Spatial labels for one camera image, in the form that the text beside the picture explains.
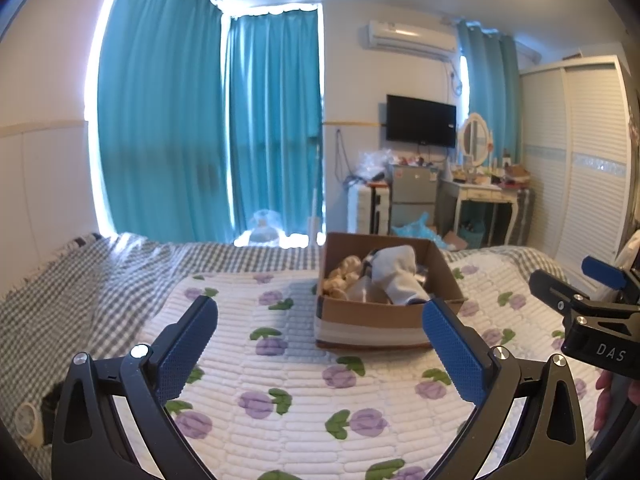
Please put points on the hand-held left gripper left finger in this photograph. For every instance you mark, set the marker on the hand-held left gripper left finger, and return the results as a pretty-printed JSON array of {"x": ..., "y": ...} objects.
[{"x": 182, "y": 355}]

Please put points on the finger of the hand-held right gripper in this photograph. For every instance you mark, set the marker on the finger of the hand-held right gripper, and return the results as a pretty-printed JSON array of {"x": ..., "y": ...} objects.
[
  {"x": 555, "y": 285},
  {"x": 602, "y": 270}
]

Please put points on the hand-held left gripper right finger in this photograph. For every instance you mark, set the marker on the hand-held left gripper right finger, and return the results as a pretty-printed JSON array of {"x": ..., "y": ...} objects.
[{"x": 455, "y": 355}]

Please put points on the brown cardboard box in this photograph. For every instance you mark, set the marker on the brown cardboard box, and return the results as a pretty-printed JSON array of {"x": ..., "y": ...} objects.
[{"x": 370, "y": 320}]

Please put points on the white sock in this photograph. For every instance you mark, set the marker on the white sock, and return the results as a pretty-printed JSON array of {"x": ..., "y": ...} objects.
[{"x": 400, "y": 270}]

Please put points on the beige plush toy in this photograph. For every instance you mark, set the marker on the beige plush toy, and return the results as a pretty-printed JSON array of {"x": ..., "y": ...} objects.
[{"x": 340, "y": 275}]

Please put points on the person's right hand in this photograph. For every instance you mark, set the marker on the person's right hand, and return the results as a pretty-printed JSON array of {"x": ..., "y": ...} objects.
[{"x": 605, "y": 400}]

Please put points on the teal basket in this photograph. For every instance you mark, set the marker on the teal basket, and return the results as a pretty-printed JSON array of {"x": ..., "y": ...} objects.
[{"x": 472, "y": 232}]

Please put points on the brown cardboard flap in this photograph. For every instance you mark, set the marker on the brown cardboard flap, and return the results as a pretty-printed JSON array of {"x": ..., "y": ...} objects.
[{"x": 452, "y": 240}]

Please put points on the white slatted wardrobe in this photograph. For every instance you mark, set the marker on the white slatted wardrobe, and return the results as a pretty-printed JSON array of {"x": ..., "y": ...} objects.
[{"x": 575, "y": 160}]

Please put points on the white dressing table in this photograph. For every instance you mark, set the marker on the white dressing table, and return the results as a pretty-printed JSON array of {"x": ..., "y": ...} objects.
[{"x": 480, "y": 195}]

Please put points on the purple flower quilted blanket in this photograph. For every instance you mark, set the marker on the purple flower quilted blanket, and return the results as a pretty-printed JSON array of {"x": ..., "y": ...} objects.
[{"x": 300, "y": 360}]

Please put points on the blue plastic bag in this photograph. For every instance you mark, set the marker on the blue plastic bag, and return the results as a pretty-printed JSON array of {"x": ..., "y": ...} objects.
[{"x": 417, "y": 230}]

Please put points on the grey checked bed sheet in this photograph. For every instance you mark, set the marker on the grey checked bed sheet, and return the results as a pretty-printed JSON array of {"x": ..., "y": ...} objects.
[{"x": 75, "y": 280}]

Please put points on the white oval mirror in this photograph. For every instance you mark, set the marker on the white oval mirror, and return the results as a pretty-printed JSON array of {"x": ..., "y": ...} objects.
[{"x": 475, "y": 137}]

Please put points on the white round object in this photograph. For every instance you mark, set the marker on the white round object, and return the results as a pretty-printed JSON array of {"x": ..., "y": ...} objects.
[{"x": 27, "y": 420}]

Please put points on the white suitcase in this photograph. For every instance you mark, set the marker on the white suitcase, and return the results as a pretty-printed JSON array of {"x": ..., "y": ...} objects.
[{"x": 367, "y": 207}]

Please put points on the small silver fridge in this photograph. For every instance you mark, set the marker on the small silver fridge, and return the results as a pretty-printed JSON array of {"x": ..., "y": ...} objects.
[{"x": 412, "y": 185}]

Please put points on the crumpled clear plastic bag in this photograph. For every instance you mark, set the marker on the crumpled clear plastic bag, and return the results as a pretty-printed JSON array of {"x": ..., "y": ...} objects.
[{"x": 372, "y": 162}]

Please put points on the short teal curtain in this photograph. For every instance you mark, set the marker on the short teal curtain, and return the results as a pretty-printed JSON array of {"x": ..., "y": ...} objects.
[{"x": 492, "y": 75}]

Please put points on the wide teal curtain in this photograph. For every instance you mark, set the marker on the wide teal curtain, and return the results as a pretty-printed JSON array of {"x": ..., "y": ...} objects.
[{"x": 160, "y": 120}]

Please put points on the narrow teal curtain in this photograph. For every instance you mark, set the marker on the narrow teal curtain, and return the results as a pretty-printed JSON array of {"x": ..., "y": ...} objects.
[{"x": 275, "y": 110}]

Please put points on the white air conditioner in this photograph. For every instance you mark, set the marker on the white air conditioner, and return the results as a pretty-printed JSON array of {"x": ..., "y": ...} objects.
[{"x": 410, "y": 37}]

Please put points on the black wall television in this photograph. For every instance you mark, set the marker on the black wall television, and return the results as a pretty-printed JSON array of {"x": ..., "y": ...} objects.
[{"x": 420, "y": 120}]

